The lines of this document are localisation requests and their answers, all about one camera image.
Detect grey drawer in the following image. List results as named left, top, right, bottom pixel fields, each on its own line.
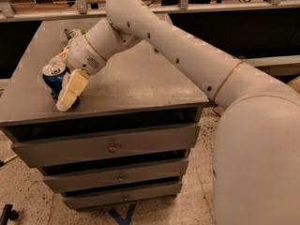
left=43, top=158, right=188, bottom=193
left=12, top=124, right=200, bottom=167
left=63, top=181, right=182, bottom=210

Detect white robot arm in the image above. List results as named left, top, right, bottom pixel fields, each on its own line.
left=54, top=0, right=300, bottom=225

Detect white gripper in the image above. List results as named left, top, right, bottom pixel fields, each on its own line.
left=50, top=36, right=106, bottom=112

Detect grey bottom drawer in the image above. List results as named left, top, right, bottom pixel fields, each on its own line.
left=63, top=181, right=182, bottom=210

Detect green chip bag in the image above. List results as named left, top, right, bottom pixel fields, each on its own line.
left=64, top=28, right=86, bottom=46

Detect black wheel base at left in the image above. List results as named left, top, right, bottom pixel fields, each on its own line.
left=0, top=204, right=19, bottom=225

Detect blue floor tape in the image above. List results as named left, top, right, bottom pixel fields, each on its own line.
left=107, top=203, right=137, bottom=225

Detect grey drawer cabinet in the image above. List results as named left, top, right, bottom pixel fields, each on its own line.
left=0, top=19, right=207, bottom=199

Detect grey top drawer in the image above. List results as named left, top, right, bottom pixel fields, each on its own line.
left=12, top=124, right=200, bottom=167

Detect grey middle drawer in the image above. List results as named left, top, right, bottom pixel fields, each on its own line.
left=43, top=158, right=188, bottom=193

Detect blue pepsi can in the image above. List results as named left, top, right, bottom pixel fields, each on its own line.
left=42, top=62, right=69, bottom=102

